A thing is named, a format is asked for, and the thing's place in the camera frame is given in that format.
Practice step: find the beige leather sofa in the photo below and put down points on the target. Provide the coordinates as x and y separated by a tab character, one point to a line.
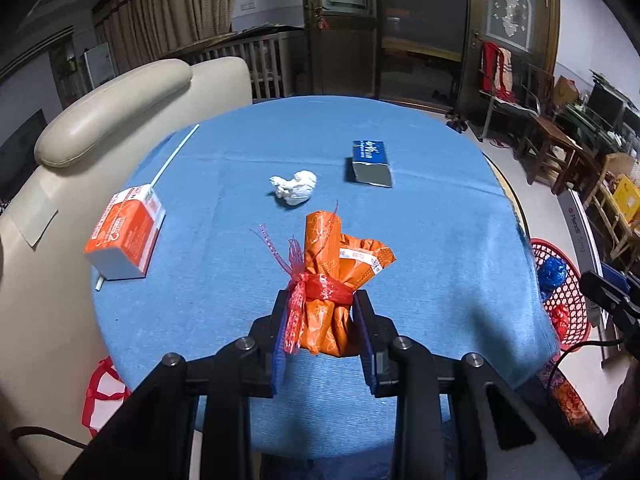
125	95

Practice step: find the red wrapper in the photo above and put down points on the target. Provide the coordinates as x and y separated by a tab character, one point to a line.
560	320

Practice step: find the brown cardboard box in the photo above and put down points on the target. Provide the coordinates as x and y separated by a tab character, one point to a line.
566	92

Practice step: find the blue plastic bag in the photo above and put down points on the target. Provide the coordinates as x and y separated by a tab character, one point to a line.
551	275

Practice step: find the wooden baby crib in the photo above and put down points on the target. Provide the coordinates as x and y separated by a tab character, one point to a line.
260	60

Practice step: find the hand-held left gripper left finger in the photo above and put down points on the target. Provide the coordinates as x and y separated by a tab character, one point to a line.
280	360

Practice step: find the dark shoes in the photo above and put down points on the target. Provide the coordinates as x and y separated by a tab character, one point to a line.
457	124

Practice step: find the orange plastic wrapper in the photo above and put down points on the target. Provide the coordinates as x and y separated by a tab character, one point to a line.
325	250

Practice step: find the thin white stick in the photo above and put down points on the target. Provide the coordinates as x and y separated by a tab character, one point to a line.
175	155

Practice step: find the red plastic basket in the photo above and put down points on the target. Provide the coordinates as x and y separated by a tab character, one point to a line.
575	280

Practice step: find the tall white appliance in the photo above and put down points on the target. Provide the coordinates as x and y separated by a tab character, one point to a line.
580	240

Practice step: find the orange and white box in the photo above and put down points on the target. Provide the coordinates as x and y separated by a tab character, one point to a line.
125	230

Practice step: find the blue tablecloth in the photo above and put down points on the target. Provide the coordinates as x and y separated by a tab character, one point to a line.
450	235

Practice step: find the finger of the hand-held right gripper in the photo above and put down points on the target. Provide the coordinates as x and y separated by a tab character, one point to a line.
602	287

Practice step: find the dark television screen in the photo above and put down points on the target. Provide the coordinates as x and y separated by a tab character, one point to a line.
20	155

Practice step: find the white framed panel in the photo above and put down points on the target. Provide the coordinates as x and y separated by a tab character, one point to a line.
100	65

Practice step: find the blue cardboard box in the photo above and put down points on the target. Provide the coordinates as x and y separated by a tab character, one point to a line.
369	160

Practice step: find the red mesh net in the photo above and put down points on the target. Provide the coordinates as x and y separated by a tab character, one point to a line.
320	287

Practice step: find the orange patterned cloth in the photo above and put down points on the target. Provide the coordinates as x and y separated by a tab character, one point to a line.
570	400

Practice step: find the crumpled white paper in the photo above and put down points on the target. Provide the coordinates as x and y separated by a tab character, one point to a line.
295	187

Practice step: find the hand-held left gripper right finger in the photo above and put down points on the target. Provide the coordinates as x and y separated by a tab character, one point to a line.
366	355

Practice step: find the wooden chair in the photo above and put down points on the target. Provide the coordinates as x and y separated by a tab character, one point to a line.
585	170
547	140

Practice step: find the wooden door with glass pane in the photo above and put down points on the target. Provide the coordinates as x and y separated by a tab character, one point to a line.
510	15
345	30

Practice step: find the brown pleated curtain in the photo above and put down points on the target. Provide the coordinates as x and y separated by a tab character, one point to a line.
165	10

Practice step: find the yellow box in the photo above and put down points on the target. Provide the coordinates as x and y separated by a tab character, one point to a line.
627	197

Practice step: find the red hanging clothes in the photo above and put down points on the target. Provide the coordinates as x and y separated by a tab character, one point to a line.
495	70

